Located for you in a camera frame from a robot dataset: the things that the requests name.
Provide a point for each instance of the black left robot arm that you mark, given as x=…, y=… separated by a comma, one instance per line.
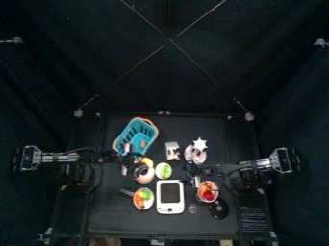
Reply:
x=55, y=157

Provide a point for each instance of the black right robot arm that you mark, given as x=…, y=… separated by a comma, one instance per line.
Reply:
x=261, y=164

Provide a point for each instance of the red fruit plate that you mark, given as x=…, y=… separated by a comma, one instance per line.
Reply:
x=208, y=191

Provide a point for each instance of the beige toy pan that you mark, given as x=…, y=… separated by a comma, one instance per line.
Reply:
x=143, y=199

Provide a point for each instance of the orange toy food piece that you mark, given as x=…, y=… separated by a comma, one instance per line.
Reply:
x=138, y=201

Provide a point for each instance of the small brown toy egg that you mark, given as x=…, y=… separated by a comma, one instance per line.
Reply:
x=142, y=144

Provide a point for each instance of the small clear round lid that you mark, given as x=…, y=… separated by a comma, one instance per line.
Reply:
x=193, y=209

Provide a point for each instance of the small white toy shaker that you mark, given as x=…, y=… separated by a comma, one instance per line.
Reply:
x=196, y=182
x=125, y=170

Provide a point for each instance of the green toy vegetable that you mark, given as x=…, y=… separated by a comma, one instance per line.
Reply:
x=163, y=171

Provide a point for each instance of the black round disc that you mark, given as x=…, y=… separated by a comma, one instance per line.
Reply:
x=218, y=209

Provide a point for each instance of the white toy knife block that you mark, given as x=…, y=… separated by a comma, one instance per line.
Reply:
x=173, y=150

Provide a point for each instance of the yellow toy banana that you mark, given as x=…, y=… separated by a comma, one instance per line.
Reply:
x=147, y=161

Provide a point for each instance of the white star-shaped dish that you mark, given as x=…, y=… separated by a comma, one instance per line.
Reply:
x=196, y=152

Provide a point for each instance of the printed label sheet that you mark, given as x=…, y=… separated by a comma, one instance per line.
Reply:
x=253, y=220

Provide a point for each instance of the grey frame corner bracket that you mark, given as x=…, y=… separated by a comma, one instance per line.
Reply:
x=16, y=40
x=249, y=116
x=320, y=42
x=163, y=112
x=78, y=112

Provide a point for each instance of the teal toy basket, orange rim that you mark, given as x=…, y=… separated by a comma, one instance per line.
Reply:
x=137, y=134

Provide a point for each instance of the green toy food piece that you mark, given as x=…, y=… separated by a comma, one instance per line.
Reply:
x=146, y=194

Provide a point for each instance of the red toy food piece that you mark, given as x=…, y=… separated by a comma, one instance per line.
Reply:
x=208, y=194

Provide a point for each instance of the white toy kitchen scale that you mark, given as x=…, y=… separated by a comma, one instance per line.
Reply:
x=170, y=196

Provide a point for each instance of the small grey white toy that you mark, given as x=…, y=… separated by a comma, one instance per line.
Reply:
x=127, y=148

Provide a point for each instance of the small white plate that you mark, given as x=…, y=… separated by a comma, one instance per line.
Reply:
x=163, y=170

